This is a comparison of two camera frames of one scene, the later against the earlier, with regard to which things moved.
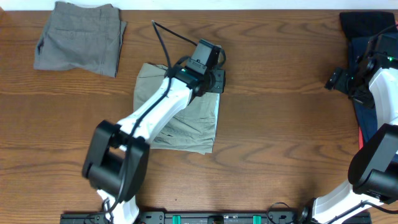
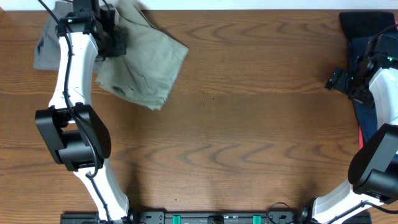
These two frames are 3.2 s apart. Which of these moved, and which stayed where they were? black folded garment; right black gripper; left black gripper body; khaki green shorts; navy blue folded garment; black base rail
Moved: left black gripper body; khaki green shorts
Stayed: black folded garment; black base rail; navy blue folded garment; right black gripper
